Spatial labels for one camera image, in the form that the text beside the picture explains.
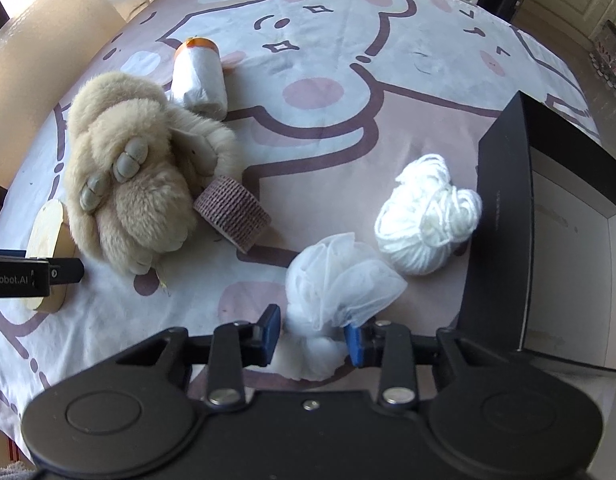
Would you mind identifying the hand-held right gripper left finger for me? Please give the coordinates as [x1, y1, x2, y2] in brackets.
[115, 304, 283, 407]

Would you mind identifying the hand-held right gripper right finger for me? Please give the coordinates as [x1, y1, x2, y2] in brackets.
[344, 320, 494, 407]

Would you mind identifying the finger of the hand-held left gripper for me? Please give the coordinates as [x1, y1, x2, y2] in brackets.
[47, 258, 85, 287]

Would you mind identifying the round wooden board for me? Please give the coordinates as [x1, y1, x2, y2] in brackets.
[25, 198, 82, 314]

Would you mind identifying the beige plush toy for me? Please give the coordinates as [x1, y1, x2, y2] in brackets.
[63, 72, 239, 277]

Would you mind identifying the black cardboard box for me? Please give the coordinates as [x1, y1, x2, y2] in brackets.
[455, 91, 616, 377]

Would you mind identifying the brown bandage roll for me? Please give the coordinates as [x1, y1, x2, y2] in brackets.
[193, 174, 273, 255]

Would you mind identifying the white yarn ball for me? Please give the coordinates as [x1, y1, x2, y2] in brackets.
[375, 153, 483, 277]

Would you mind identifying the white bag roll orange core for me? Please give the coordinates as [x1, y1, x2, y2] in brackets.
[168, 36, 229, 122]

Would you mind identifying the printed blanket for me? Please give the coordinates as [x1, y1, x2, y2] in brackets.
[0, 0, 604, 461]

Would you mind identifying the rack of bottles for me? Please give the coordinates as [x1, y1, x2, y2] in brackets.
[586, 19, 616, 93]

